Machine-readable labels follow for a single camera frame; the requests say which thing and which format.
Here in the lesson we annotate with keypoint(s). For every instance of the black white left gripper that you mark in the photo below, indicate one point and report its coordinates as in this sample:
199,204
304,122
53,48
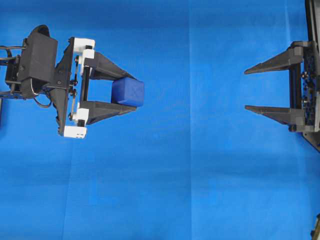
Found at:
73,117

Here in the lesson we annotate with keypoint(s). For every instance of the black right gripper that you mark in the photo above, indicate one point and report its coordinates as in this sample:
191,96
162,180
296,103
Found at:
302,59

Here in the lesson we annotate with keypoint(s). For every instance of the blue cube block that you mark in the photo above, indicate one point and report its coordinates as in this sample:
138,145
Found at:
128,91

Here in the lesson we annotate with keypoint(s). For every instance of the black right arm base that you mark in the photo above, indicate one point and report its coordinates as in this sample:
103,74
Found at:
311,78

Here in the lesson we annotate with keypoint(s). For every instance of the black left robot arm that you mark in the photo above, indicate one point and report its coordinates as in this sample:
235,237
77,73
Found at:
26,90

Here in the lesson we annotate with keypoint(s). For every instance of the blue table mat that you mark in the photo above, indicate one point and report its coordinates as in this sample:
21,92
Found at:
190,164

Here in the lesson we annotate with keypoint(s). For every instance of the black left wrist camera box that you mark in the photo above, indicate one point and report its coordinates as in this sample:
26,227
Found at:
38,58

